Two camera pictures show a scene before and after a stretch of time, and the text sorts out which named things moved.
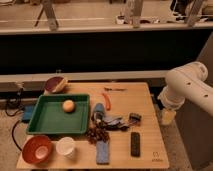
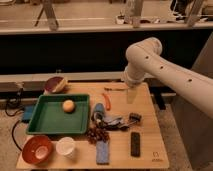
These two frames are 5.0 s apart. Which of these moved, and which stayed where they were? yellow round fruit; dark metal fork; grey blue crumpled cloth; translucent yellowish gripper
Moved: translucent yellowish gripper
Stayed: grey blue crumpled cloth; dark metal fork; yellow round fruit
